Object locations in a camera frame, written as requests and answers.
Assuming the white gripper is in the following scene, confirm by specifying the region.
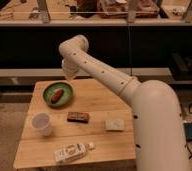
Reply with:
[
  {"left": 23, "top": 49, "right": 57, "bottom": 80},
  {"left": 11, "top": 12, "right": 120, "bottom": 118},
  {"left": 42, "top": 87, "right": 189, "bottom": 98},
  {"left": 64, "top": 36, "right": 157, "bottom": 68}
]
[{"left": 62, "top": 59, "right": 80, "bottom": 83}]

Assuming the brown chocolate bar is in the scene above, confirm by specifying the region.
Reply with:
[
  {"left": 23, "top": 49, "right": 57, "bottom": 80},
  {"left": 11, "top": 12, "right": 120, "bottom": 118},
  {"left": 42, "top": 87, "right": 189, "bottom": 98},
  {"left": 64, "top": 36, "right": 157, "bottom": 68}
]
[{"left": 67, "top": 112, "right": 90, "bottom": 123}]

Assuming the white plastic cup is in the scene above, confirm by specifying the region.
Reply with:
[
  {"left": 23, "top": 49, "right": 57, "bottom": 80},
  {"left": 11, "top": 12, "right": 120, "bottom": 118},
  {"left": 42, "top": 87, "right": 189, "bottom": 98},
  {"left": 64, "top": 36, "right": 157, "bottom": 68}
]
[{"left": 32, "top": 113, "right": 52, "bottom": 136}]

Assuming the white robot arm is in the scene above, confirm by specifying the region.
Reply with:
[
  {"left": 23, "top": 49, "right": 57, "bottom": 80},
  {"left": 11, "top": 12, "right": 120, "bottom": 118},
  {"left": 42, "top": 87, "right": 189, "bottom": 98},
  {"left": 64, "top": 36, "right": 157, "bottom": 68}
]
[{"left": 59, "top": 35, "right": 190, "bottom": 171}]

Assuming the green ceramic bowl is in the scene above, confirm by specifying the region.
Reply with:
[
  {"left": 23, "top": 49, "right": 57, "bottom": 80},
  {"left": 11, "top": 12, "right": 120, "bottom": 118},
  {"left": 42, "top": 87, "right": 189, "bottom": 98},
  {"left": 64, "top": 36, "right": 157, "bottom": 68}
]
[{"left": 43, "top": 82, "right": 73, "bottom": 107}]

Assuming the wooden folding table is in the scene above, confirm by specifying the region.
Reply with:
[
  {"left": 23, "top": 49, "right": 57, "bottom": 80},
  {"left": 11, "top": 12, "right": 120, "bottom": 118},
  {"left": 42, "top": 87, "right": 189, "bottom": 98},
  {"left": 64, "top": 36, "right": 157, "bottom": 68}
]
[{"left": 14, "top": 79, "right": 136, "bottom": 169}]

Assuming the upper wooden shelf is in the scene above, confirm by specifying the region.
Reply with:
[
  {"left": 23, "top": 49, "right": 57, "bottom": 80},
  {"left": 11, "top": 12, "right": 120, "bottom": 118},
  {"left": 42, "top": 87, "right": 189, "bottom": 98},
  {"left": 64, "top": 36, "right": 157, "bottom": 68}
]
[{"left": 0, "top": 0, "right": 192, "bottom": 26}]

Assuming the long wooden bench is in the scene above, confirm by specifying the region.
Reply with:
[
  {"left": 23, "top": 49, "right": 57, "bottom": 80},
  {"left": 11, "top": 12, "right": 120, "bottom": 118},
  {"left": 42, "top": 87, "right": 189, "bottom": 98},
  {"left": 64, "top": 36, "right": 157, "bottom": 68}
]
[{"left": 0, "top": 68, "right": 173, "bottom": 86}]

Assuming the pale sponge block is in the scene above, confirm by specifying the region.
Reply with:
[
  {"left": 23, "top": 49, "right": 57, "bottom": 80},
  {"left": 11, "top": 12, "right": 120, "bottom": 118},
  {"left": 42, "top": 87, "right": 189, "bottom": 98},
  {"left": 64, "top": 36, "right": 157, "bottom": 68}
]
[{"left": 105, "top": 119, "right": 125, "bottom": 131}]

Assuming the brown sausage food item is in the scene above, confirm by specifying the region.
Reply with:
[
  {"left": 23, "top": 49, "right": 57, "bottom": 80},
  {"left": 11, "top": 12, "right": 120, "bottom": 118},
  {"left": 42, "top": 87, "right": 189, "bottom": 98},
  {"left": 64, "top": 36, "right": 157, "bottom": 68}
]
[{"left": 51, "top": 89, "right": 64, "bottom": 103}]

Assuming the white drink carton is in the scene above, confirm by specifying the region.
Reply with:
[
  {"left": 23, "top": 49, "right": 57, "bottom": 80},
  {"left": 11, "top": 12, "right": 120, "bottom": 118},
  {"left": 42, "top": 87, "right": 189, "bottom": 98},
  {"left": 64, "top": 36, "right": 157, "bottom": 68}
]
[{"left": 54, "top": 142, "right": 95, "bottom": 164}]

